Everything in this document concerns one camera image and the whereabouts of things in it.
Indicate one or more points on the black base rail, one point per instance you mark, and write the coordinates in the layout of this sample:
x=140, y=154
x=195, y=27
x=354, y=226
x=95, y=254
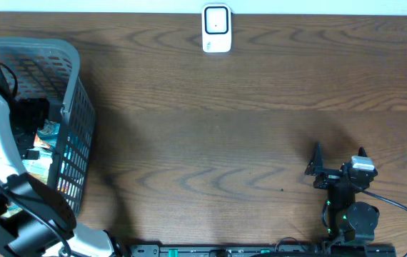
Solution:
x=285, y=249

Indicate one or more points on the yellow snack bag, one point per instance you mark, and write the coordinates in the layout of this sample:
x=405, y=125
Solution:
x=11, y=210

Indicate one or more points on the light green tissue pack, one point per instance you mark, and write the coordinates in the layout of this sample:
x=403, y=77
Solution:
x=40, y=165

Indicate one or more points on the grey plastic shopping basket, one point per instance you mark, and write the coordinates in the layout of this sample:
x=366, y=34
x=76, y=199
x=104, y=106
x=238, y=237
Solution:
x=49, y=69

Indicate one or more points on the blue mouthwash bottle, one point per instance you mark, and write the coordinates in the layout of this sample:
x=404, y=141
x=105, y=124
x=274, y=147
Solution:
x=49, y=133

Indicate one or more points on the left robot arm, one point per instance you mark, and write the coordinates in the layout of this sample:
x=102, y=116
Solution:
x=35, y=220

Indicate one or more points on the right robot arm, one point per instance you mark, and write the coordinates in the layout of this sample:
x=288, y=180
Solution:
x=348, y=221

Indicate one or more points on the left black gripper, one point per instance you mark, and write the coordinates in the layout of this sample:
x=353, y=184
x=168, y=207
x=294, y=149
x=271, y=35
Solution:
x=22, y=138

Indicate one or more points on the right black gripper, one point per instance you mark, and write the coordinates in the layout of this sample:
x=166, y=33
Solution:
x=316, y=163

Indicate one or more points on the orange small snack box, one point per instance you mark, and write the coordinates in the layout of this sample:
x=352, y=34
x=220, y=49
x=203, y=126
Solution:
x=39, y=143

